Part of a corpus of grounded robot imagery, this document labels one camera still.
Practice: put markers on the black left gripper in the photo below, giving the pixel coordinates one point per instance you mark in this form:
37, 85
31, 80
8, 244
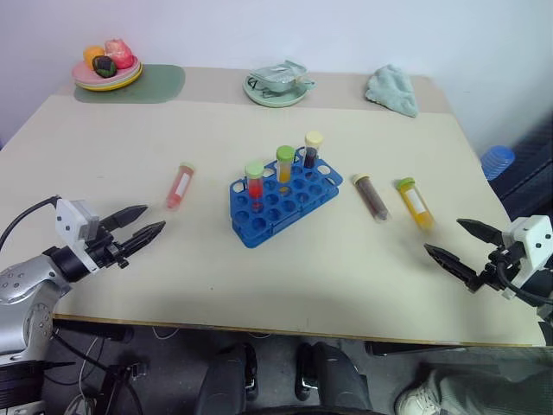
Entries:
103, 253

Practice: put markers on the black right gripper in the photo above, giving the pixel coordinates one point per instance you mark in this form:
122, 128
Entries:
501, 266

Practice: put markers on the red tube with green cap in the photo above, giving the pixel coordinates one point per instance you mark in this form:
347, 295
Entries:
255, 186
179, 186

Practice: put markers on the orange tube with green cap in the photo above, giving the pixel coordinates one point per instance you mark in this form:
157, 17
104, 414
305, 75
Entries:
417, 205
285, 170

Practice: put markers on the dark tube with cream cap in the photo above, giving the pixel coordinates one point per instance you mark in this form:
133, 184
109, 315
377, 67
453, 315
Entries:
371, 199
311, 157

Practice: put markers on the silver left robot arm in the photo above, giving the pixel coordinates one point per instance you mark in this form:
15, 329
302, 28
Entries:
17, 298

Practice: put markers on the blue test tube rack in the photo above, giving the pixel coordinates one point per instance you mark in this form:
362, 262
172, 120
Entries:
250, 240

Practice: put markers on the blue ribbed plastic container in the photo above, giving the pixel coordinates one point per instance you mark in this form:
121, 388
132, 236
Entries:
497, 162

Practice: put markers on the black chair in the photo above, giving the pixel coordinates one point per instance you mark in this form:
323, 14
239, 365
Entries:
531, 173

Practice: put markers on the grey trouser leg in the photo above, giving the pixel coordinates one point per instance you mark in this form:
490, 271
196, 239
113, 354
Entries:
484, 384

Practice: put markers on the yellow plate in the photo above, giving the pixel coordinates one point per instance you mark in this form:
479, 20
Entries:
125, 84

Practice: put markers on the green placemat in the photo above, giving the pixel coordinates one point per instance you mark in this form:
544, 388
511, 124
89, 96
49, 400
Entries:
160, 84

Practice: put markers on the white sneaker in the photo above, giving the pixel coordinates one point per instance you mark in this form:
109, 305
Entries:
417, 395

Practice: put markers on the pink plate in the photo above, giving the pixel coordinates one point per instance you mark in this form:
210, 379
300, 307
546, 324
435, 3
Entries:
84, 73

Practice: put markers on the dark toy mangosteen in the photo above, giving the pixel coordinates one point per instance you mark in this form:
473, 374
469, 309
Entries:
104, 65

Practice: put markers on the teal cloth towel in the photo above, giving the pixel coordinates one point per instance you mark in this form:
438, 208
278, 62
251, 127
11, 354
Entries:
393, 91

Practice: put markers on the pink toy peach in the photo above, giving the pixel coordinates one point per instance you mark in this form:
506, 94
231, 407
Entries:
118, 54

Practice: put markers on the orange toy fruit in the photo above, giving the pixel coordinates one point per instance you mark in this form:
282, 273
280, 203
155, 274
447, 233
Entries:
91, 55

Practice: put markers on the pale green plate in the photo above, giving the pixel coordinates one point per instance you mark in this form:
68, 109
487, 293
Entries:
276, 101

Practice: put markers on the clear plastic bag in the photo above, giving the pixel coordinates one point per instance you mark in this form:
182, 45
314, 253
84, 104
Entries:
278, 73

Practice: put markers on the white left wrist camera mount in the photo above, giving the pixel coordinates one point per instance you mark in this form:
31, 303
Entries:
69, 218

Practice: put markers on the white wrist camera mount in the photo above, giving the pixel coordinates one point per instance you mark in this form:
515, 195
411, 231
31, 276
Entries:
69, 218
533, 235

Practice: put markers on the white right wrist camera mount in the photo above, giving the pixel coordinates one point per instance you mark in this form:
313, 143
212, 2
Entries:
533, 235

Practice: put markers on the black table frame bar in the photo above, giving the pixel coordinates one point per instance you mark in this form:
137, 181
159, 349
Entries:
95, 332
397, 349

